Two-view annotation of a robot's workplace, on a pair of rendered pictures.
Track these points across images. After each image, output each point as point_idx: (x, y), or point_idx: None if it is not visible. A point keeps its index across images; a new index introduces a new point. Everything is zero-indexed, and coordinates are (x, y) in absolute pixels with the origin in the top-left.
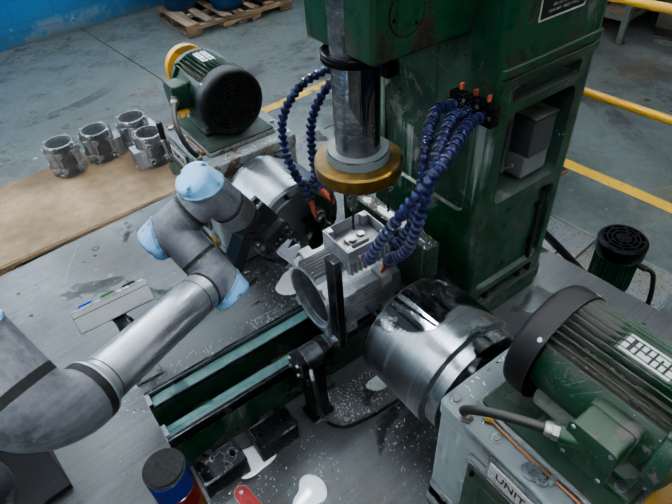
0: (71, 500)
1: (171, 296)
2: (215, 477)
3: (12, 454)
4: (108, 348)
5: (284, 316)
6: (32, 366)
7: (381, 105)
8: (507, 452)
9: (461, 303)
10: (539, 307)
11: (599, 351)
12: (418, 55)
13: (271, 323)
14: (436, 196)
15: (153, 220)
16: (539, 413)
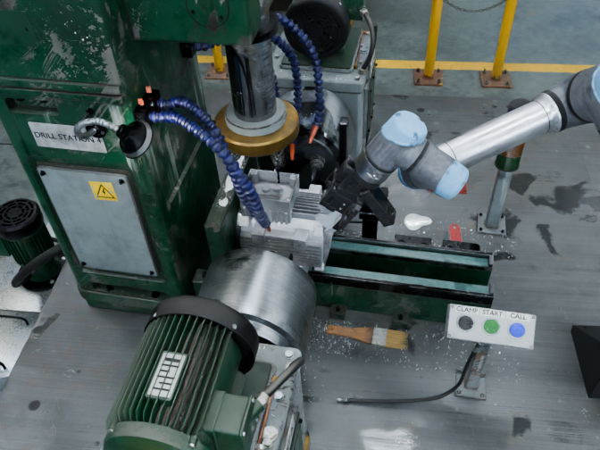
0: (574, 322)
1: (470, 137)
2: (470, 243)
3: None
4: (530, 110)
5: (342, 275)
6: (580, 72)
7: (152, 155)
8: (363, 58)
9: (291, 104)
10: (326, 3)
11: None
12: (157, 57)
13: (356, 277)
14: (194, 154)
15: (451, 161)
16: (336, 54)
